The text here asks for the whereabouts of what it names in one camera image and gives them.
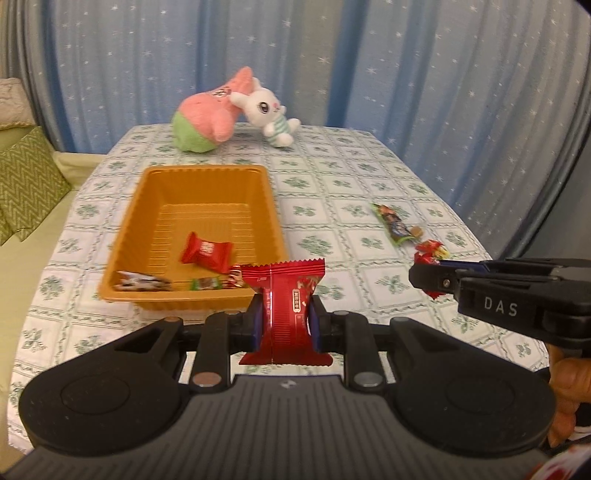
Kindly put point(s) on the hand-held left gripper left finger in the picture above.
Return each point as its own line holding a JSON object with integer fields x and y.
{"x": 256, "y": 318}

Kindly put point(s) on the small caramel candy clear wrapper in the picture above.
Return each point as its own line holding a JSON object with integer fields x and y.
{"x": 417, "y": 231}

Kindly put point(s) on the person's right hand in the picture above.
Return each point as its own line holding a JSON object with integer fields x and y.
{"x": 565, "y": 383}

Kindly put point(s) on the red snack packet white label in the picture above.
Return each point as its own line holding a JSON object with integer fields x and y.
{"x": 205, "y": 251}

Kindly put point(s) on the light green sofa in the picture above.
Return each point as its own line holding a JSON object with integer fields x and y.
{"x": 27, "y": 277}

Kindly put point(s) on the green zigzag cushion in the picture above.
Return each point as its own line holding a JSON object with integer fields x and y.
{"x": 3, "y": 228}
{"x": 32, "y": 180}

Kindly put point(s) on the orange plastic tray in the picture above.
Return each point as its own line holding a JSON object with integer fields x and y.
{"x": 207, "y": 203}

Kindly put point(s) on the white rabbit plush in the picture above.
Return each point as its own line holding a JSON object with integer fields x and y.
{"x": 263, "y": 106}

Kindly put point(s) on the clear snack bar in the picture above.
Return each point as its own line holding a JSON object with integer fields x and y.
{"x": 138, "y": 281}

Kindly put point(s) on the plain red snack packet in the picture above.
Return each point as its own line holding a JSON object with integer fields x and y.
{"x": 286, "y": 286}

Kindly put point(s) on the red yellow candy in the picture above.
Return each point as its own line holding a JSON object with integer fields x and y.
{"x": 429, "y": 249}

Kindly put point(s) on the beige quilted pillow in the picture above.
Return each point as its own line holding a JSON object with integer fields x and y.
{"x": 14, "y": 104}

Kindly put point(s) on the pink green starfish plush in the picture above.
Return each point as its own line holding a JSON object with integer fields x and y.
{"x": 203, "y": 115}

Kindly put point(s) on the red white printed clothing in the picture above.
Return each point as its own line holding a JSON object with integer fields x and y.
{"x": 563, "y": 468}

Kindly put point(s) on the floral checked tablecloth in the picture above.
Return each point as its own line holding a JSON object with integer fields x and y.
{"x": 332, "y": 184}

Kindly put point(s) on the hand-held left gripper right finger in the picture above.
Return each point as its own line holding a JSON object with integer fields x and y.
{"x": 314, "y": 323}

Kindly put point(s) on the green candy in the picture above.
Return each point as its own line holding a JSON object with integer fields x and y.
{"x": 205, "y": 283}

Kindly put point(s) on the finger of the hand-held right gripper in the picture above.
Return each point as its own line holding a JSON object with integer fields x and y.
{"x": 531, "y": 266}
{"x": 431, "y": 279}

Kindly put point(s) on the green black sausage packet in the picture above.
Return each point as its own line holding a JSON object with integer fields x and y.
{"x": 392, "y": 221}

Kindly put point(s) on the red white foil candy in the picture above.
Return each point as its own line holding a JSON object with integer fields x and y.
{"x": 235, "y": 277}

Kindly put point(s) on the blue starred curtain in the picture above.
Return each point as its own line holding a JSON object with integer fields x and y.
{"x": 346, "y": 46}

